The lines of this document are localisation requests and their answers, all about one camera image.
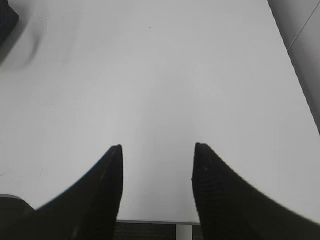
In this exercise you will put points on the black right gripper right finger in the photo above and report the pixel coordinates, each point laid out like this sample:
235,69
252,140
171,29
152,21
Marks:
229,208

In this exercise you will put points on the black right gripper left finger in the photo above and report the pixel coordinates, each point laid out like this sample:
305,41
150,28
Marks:
88,210

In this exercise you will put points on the dark blue zippered lunch bag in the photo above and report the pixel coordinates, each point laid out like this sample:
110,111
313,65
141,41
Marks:
8,20

